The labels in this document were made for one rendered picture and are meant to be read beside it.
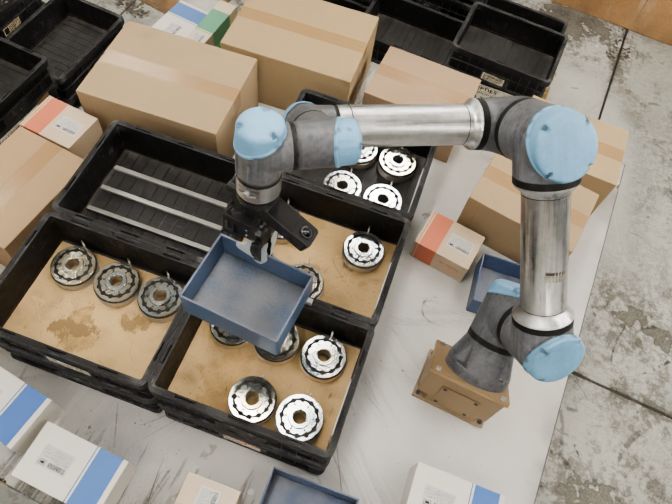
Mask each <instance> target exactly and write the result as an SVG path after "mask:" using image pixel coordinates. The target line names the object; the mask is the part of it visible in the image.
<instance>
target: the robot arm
mask: <svg viewBox="0 0 672 504"><path fill-rule="evenodd" d="M442 145H463V146H464V147H465V148H466V149H467V150H483V151H489V152H493V153H496V154H499V155H501V156H503V157H505V158H507V159H509V160H511V161H512V185H513V186H514V187H515V188H516V189H518V190H519V191H520V192H521V222H520V284H518V283H515V282H512V281H509V280H505V279H496V280H494V281H493V282H492V284H491V286H490V288H489V289H488V290H487V291H486V295H485V297H484V299H483V301H482V303H481V305H480V307H479V309H478V311H477V313H476V315H475V317H474V319H473V321H472V323H471V325H470V327H469V329H468V331H467V332H466V334H465V335H464V336H463V337H462V338H461V339H459V340H458V341H457V342H456V343H455V344H454V345H453V346H452V347H451V348H450V350H449V351H448V353H447V355H446V357H445V361H446V363H447V365H448V367H449V368H450V369H451V370H452V371H453V372H454V373H455V374H456V375H457V376H459V377H460V378H461V379H463V380H464V381H466V382H468V383H469V384H471V385H473V386H475V387H477V388H480V389H482V390H485V391H489V392H493V393H502V392H504V391H506V389H507V387H508V385H509V383H510V380H511V374H512V367H513V361H514V358H515V359H516V360H517V361H518V362H519V364H520V365H521V366H522V367H523V369H524V370H525V372H527V373H529V374H530V375H531V376H532V377H533V378H534V379H536V380H538V381H541V382H554V381H558V380H560V379H563V378H565V377H566V376H568V375H569V374H571V373H572V372H573V371H574V370H575V369H576V368H577V367H578V366H579V365H580V363H581V361H582V359H583V357H584V353H585V347H584V344H583V342H582V341H581V339H580V338H579V337H578V336H576V335H575V334H574V312H573V310H572V308H571V307H570V306H568V305H567V304H566V302H567V281H568V260H569V238H570V217H571V196H572V191H573V190H575V189H576V188H577V187H578V186H580V184H581V182H582V177H583V176H584V175H585V174H586V173H587V172H588V171H589V168H588V167H589V166H590V165H593V163H594V161H595V159H596V156H597V151H598V137H597V133H596V130H595V128H594V126H593V124H592V123H591V121H590V120H589V119H588V118H587V117H586V116H584V115H583V114H581V113H579V112H577V111H575V110H574V109H572V108H570V107H567V106H564V105H556V104H552V103H549V102H545V101H542V100H539V99H537V98H533V97H528V96H505V97H488V98H470V99H468V100H467V101H466V102H465V103H464V104H360V105H315V104H313V103H311V102H305V101H300V102H296V103H293V104H292V105H290V106H289V107H288V108H287V109H286V111H285V113H284V115H283V117H282V116H281V115H280V114H279V113H278V112H277V111H275V110H273V109H271V110H270V109H266V108H265V107H254V108H250V109H248V110H246V111H244V112H243V113H242V114H241V115H240V116H239V117H238V119H237V120H236V124H235V134H234V139H233V147H234V152H235V175H234V176H233V178H232V179H231V180H230V181H229V182H228V183H227V184H226V190H228V191H230V192H232V199H231V201H230V202H229V203H228V204H227V207H226V209H225V210H224V211H223V212H222V223H223V231H226V232H228V233H230V234H232V235H233V236H235V237H237V238H239V239H243V238H244V237H245V238H247V239H246V242H236V246H237V247H238V248H239V249H240V250H242V251H243V252H245V253H246V254H248V255H249V256H251V257H253V258H254V260H255V261H256V262H257V263H259V264H263V263H265V262H266V261H267V260H268V258H267V254H268V255H270V256H271V253H272V250H273V248H274V245H275V242H276V239H277V237H278V233H279V234H280V235H281V236H282V237H284V238H285V239H286V240H287V241H288V242H290V243H291V244H292V245H293V246H294V247H296V248H297V249H298V250H299V251H304V250H305V249H307V248H309V247H310V246H311V244H312V243H313V241H314V240H315V238H316V236H317V234H318V229H317V228H315V227H314V226H313V225H312V224H311V223H310V222H308V221H307V220H306V219H305V218H304V217H303V216H301V215H300V214H299V213H298V212H297V211H296V210H294V209H293V208H292V207H291V206H290V205H289V204H287V203H286V202H285V201H284V200H283V199H282V198H280V197H279V196H280V192H281V187H282V172H283V171H294V170H307V169H318V168H330V167H336V168H340V167H341V166H348V165H354V164H356V163H358V161H359V160H360V158H361V154H362V148H363V147H402V146H442ZM231 204H232V205H231ZM233 205H234V206H233ZM229 207H230V208H229ZM228 208H229V209H228ZM225 220H227V227H226V226H225Z"/></svg>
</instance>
